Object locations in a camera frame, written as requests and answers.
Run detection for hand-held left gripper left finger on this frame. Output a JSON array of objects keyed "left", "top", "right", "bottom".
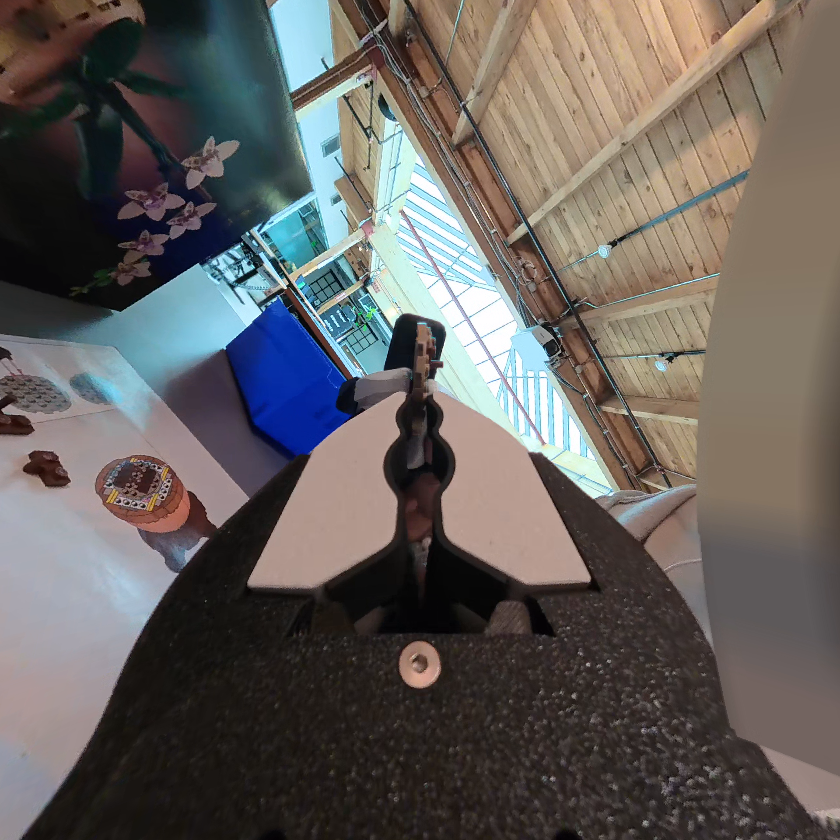
[{"left": 250, "top": 392, "right": 418, "bottom": 595}]

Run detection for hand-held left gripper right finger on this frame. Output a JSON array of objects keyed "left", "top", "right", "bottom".
[{"left": 423, "top": 392, "right": 593, "bottom": 602}]

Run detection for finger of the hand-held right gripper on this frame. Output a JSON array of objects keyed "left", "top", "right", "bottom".
[{"left": 344, "top": 368, "right": 414, "bottom": 416}]

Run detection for tan round plate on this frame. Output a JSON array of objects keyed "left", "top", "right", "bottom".
[{"left": 410, "top": 325, "right": 438, "bottom": 397}]

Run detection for blue plastic bin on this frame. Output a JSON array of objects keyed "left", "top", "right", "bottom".
[{"left": 226, "top": 304, "right": 358, "bottom": 460}]

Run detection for white ceiling projector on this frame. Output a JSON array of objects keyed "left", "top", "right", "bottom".
[{"left": 510, "top": 325, "right": 564, "bottom": 371}]

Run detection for background office desks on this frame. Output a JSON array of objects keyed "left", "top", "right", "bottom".
[{"left": 210, "top": 197, "right": 395, "bottom": 355}]

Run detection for white instruction booklet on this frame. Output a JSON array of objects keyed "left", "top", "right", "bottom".
[{"left": 0, "top": 335, "right": 253, "bottom": 840}]

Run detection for small brown brick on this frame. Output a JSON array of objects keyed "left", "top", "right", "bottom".
[
  {"left": 23, "top": 451, "right": 72, "bottom": 488},
  {"left": 0, "top": 394, "right": 36, "bottom": 438}
]

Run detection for black flower print box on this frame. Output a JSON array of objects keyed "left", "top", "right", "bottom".
[{"left": 0, "top": 0, "right": 316, "bottom": 312}]

